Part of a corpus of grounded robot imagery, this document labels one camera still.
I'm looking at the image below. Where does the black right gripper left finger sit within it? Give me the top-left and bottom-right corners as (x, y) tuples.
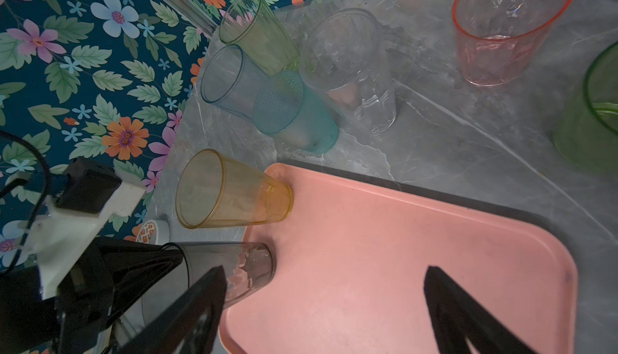
(119, 266), (227, 354)

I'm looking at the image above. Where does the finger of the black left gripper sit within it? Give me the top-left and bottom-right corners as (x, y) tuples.
(98, 240), (184, 327)

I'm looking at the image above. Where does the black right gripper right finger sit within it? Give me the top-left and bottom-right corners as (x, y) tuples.
(423, 266), (534, 353)

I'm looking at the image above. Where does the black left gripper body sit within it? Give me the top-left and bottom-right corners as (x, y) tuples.
(1, 237), (121, 353)

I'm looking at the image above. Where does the dark grey plastic cup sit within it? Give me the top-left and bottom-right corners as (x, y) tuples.
(142, 242), (276, 324)

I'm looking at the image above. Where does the yellow plastic cup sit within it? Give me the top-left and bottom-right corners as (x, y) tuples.
(175, 149), (294, 229)

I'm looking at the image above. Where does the pink plastic tray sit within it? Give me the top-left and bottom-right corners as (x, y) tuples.
(219, 163), (578, 353)

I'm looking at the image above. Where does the blue transparent cup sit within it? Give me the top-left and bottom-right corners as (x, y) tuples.
(196, 45), (270, 122)

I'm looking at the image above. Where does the light green tall cup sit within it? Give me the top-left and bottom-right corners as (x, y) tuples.
(219, 0), (299, 75)

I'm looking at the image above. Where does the patterned tape roll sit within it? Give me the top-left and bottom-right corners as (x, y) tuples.
(135, 220), (171, 245)

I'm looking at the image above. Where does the teal frosted cup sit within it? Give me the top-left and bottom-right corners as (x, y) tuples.
(253, 71), (339, 154)

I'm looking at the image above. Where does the green short cup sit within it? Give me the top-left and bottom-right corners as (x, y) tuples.
(553, 43), (617, 175)

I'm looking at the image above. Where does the clear transparent cup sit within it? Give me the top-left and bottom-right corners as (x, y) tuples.
(299, 8), (397, 136)

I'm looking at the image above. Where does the pink transparent cup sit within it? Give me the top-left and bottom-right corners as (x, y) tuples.
(452, 0), (573, 87)

